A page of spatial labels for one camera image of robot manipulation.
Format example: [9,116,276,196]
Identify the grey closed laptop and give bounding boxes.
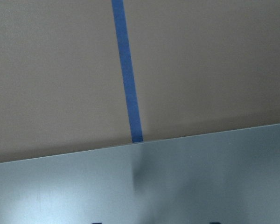
[0,124,280,224]

